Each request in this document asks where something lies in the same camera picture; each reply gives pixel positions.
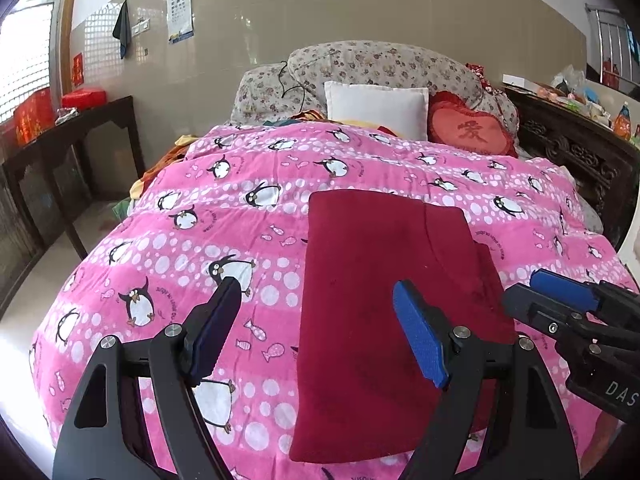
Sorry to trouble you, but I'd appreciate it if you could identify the white curved plastic object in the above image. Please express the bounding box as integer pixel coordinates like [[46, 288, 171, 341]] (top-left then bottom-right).
[[614, 207, 640, 273]]

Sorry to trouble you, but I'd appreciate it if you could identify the maroon garment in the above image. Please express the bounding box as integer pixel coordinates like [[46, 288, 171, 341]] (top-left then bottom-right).
[[289, 190, 517, 463]]

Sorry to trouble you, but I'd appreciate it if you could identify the red patterned cloth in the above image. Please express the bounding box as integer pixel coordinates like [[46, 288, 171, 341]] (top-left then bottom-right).
[[465, 62, 502, 94]]

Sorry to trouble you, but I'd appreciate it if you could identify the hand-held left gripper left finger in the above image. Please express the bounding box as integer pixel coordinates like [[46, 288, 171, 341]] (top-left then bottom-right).
[[52, 276, 243, 480]]

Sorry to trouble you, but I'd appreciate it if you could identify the red carton box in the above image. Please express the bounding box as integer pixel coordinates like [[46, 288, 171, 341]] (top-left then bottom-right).
[[12, 87, 56, 147]]

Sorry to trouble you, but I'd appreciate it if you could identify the flat red box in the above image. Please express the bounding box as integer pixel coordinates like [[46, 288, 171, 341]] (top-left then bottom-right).
[[61, 87, 109, 110]]

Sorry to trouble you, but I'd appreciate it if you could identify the pink penguin blanket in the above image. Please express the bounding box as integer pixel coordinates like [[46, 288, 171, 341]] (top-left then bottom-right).
[[27, 122, 640, 480]]

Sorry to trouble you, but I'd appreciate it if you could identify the dark wooden side table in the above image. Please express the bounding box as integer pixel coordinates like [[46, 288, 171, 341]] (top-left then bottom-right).
[[0, 96, 146, 261]]

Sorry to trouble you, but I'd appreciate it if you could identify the clear plastic bag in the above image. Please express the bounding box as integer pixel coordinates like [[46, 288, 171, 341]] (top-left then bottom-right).
[[552, 64, 587, 97]]

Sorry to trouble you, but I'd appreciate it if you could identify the metal stair railing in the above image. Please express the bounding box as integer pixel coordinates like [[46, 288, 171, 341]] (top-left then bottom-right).
[[585, 2, 640, 92]]

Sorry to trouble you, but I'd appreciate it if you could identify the orange drink bottle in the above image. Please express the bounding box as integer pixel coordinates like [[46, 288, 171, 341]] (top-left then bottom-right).
[[614, 102, 634, 142]]

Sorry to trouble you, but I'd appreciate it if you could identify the pile of colourful clothes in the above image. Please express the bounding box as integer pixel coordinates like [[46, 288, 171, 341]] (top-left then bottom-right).
[[112, 134, 202, 222]]

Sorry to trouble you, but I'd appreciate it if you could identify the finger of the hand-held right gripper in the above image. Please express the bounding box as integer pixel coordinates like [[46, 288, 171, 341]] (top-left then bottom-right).
[[529, 268, 640, 313], [502, 283, 640, 361]]

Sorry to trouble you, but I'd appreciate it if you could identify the eye chart wall poster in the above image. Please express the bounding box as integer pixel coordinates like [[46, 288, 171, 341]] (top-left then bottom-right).
[[167, 0, 195, 45]]

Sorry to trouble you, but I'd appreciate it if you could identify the white pillow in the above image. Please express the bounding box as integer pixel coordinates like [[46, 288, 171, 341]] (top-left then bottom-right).
[[324, 81, 431, 142]]

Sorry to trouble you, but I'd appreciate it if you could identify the red heart pillow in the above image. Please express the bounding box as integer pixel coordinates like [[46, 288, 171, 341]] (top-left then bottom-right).
[[427, 91, 519, 158]]

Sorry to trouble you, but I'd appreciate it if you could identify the dark hanging cloth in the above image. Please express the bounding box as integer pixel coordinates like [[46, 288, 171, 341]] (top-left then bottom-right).
[[112, 1, 132, 59]]

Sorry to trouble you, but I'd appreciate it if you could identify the carved dark wooden cabinet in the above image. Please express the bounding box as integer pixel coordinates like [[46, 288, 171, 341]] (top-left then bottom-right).
[[505, 85, 640, 247]]

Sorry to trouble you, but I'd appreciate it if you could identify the person's right forearm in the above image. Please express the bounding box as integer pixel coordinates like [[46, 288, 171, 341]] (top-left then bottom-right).
[[580, 407, 632, 480]]

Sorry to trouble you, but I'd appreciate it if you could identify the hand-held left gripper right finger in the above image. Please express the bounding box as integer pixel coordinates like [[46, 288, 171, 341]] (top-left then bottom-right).
[[392, 280, 581, 480]]

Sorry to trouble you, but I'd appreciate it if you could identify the black cable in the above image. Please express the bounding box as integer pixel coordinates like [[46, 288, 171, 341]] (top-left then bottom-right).
[[277, 60, 309, 112]]

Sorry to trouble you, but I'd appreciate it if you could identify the window with grille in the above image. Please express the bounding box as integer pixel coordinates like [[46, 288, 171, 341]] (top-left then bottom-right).
[[0, 0, 57, 127]]

